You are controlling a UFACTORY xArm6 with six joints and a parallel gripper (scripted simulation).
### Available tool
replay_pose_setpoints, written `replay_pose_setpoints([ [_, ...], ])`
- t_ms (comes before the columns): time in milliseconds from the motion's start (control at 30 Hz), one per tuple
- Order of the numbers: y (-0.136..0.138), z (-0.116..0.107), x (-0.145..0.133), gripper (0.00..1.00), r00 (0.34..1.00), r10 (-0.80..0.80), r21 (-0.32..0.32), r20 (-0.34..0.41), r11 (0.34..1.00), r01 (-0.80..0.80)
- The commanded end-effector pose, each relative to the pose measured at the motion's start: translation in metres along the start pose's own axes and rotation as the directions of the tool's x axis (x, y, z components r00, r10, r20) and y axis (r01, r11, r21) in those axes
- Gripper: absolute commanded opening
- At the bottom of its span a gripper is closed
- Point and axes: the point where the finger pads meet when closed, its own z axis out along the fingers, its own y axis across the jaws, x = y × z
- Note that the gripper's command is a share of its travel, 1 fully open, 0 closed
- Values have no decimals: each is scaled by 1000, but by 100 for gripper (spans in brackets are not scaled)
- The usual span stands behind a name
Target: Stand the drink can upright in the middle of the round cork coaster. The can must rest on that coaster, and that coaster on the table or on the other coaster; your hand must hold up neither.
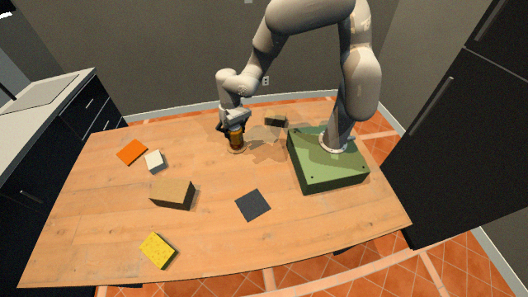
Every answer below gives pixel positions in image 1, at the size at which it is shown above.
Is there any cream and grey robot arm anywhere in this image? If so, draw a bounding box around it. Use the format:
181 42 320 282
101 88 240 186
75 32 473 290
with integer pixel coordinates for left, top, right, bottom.
215 0 382 154

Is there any dark grey square slate coaster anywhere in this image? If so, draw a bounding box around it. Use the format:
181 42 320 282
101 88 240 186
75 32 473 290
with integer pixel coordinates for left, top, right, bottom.
235 189 271 222

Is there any yellow and red drink can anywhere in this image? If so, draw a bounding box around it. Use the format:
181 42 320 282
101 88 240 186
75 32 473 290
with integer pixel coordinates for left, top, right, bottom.
229 124 244 150

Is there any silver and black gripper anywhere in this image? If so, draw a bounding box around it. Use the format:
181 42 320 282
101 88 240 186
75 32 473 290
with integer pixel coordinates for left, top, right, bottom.
215 105 250 140

